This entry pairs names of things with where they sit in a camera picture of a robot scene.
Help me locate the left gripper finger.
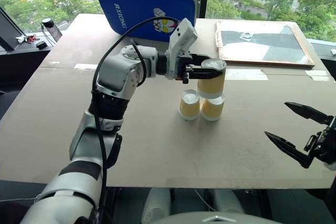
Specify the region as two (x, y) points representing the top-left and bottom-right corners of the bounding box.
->
(191, 54), (212, 65)
(185, 63), (223, 80)

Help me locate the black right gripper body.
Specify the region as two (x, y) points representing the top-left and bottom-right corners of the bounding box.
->
(303, 115), (336, 164)

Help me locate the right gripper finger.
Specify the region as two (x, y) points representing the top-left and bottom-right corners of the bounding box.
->
(264, 131), (316, 169)
(284, 101), (336, 126)

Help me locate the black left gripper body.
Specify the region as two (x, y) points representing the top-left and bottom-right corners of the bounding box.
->
(176, 51), (196, 84)

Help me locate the yellow white paper cup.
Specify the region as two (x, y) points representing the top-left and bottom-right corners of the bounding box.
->
(200, 93), (226, 122)
(178, 89), (201, 121)
(197, 59), (227, 99)

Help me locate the wooden framed grey board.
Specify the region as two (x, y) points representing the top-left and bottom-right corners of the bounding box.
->
(215, 19), (316, 69)

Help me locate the blue cartoon kick pad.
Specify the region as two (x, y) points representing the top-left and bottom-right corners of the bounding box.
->
(97, 0), (199, 42)

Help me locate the grey rounded robot leg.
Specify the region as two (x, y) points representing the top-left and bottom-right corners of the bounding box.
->
(209, 189), (245, 215)
(141, 188), (172, 224)

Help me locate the grey robot torso cover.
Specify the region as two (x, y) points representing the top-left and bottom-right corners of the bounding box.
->
(151, 211), (285, 224)

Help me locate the black stand with round knob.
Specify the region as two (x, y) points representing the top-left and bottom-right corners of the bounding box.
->
(40, 17), (64, 42)

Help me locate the black slanted panel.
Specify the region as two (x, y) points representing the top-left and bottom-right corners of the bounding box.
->
(0, 6), (27, 51)

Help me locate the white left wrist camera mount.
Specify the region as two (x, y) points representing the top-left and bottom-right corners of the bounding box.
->
(165, 17), (199, 81)

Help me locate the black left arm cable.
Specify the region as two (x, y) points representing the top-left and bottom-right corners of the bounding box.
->
(91, 16), (185, 224)

